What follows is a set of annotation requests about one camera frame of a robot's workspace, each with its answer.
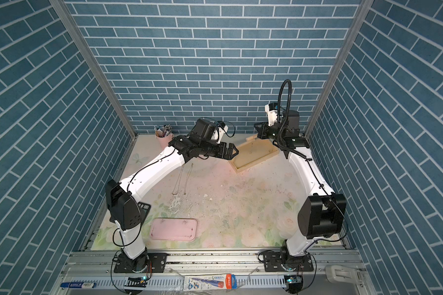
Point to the black calculator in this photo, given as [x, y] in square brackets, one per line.
[144, 211]

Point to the white plastic bracket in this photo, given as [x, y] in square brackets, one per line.
[342, 274]

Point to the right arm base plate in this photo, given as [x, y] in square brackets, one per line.
[281, 262]

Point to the blue marker pen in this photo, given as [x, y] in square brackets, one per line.
[78, 285]

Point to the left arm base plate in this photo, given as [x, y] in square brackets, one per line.
[145, 263]

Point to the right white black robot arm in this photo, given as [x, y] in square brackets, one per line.
[322, 210]

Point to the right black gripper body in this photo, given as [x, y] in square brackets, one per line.
[274, 134]

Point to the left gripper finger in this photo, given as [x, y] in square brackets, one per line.
[226, 155]
[230, 148]

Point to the pink pen holder cup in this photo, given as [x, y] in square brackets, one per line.
[164, 141]

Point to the wooden jewelry display stand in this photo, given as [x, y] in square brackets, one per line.
[252, 152]

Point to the pink plastic tray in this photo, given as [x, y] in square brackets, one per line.
[174, 229]

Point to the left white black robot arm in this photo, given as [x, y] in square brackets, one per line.
[124, 197]

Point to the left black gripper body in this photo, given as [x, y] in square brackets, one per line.
[211, 149]

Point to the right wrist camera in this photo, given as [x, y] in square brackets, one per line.
[272, 111]

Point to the pens in cup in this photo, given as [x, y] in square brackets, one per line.
[162, 131]

